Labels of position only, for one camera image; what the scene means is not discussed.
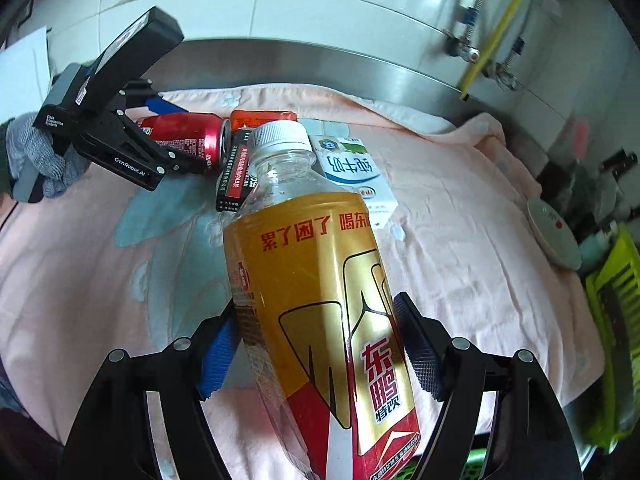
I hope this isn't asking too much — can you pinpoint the steel cleaver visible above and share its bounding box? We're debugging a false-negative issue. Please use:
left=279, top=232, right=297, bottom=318
left=597, top=280, right=640, bottom=361

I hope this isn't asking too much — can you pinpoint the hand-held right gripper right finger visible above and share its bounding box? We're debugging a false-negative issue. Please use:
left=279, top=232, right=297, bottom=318
left=392, top=291, right=583, bottom=480

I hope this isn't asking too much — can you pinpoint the green plastic dish rack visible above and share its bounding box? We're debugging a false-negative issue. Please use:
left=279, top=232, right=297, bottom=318
left=582, top=222, right=640, bottom=453

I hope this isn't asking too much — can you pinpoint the braided metal hose with valve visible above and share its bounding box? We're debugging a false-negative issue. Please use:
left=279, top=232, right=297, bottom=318
left=490, top=5, right=561, bottom=92
left=442, top=0, right=496, bottom=63

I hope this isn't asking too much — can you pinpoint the green mesh wastebasket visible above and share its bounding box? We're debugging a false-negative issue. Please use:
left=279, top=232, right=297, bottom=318
left=370, top=445, right=506, bottom=480

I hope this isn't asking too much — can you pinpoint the teal bottle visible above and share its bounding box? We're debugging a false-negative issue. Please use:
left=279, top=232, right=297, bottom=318
left=579, top=232, right=617, bottom=261

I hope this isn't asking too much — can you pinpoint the orange snack packet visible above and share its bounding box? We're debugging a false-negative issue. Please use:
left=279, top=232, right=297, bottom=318
left=229, top=108, right=298, bottom=133

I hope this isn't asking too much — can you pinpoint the gold label plastic bottle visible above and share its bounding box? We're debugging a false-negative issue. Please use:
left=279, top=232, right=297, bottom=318
left=222, top=121, right=426, bottom=480

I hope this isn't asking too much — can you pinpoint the red soda can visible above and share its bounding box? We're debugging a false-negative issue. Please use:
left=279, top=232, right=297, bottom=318
left=136, top=112, right=233, bottom=175

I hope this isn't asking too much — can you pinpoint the yellow hose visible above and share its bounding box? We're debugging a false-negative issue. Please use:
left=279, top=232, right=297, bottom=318
left=459, top=0, right=553, bottom=101

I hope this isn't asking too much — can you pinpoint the shallow ceramic dish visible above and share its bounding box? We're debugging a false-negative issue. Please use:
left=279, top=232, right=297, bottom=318
left=526, top=197, right=583, bottom=271

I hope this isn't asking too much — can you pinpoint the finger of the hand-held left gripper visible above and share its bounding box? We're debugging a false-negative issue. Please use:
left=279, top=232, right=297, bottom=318
left=122, top=110, right=211, bottom=177
left=131, top=81, right=190, bottom=117

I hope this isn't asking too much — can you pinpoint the black red small box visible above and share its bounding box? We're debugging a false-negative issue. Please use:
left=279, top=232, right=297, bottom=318
left=215, top=127, right=261, bottom=213

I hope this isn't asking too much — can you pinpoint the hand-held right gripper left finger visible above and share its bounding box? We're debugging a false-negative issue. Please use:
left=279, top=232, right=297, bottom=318
left=62, top=302, right=241, bottom=480

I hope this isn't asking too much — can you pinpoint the pink towel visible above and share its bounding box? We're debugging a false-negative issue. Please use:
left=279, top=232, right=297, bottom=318
left=0, top=82, right=606, bottom=480

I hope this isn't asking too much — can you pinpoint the person's left hand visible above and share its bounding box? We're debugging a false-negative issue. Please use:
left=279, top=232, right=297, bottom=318
left=5, top=112, right=88, bottom=201

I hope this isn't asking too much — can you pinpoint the white milk carton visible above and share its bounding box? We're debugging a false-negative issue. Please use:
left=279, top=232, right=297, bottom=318
left=307, top=134, right=401, bottom=228

